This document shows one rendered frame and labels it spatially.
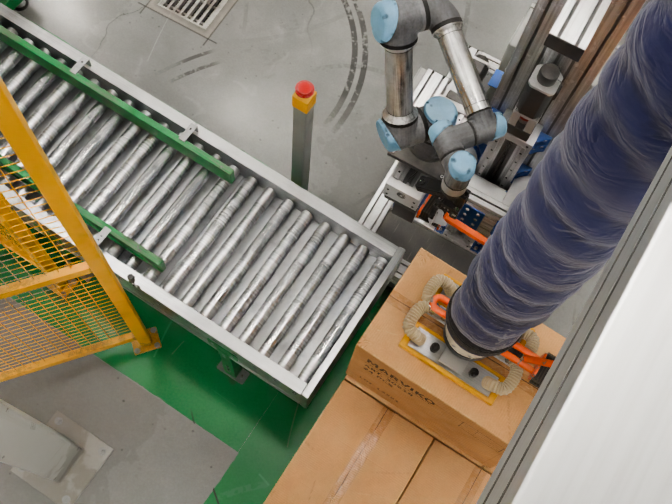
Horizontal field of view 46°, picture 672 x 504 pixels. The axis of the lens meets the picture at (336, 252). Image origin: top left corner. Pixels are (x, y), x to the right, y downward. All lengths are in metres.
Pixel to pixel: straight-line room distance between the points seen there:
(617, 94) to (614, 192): 0.19
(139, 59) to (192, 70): 0.28
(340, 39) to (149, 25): 0.99
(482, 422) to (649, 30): 1.59
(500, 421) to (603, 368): 2.05
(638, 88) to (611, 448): 0.80
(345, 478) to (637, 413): 2.51
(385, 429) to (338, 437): 0.18
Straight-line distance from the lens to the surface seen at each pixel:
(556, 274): 1.70
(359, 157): 3.98
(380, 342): 2.52
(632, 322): 0.52
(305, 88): 2.92
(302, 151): 3.26
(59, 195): 2.22
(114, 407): 3.63
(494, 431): 2.53
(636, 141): 1.26
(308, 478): 2.97
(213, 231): 3.21
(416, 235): 3.61
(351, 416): 3.01
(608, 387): 0.50
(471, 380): 2.52
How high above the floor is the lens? 3.50
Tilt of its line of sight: 69 degrees down
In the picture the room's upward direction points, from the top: 10 degrees clockwise
